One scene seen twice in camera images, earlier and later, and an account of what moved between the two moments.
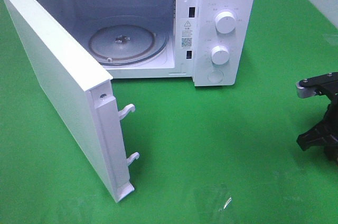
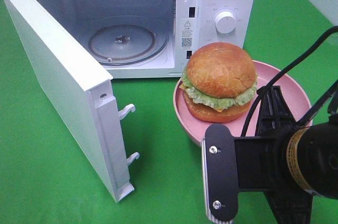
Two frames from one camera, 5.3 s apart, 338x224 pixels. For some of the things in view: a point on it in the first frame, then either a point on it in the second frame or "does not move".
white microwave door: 83,93 does not move
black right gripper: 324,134 to 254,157
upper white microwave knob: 225,22 does not move
